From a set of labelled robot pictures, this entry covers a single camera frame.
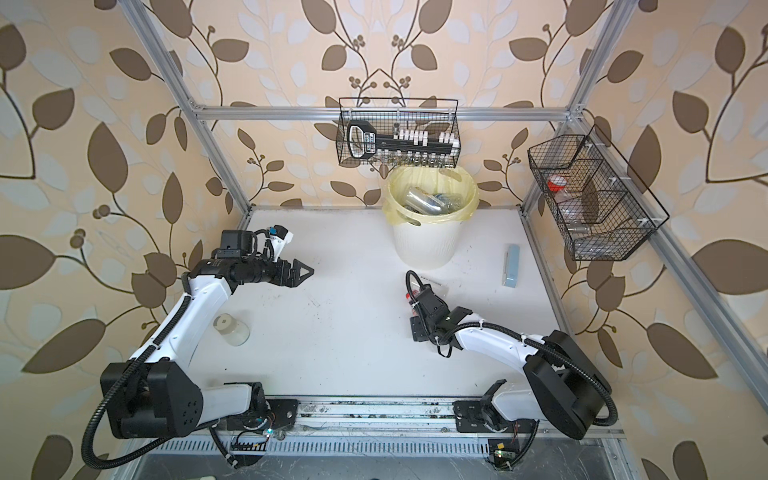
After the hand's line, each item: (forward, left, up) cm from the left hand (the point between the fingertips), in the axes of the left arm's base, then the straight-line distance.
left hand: (300, 265), depth 81 cm
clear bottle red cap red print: (-12, -31, +7) cm, 33 cm away
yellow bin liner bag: (+31, -28, +5) cm, 42 cm away
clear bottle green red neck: (+25, -34, +1) cm, 43 cm away
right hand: (-10, -36, -17) cm, 41 cm away
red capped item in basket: (+19, -70, +15) cm, 74 cm away
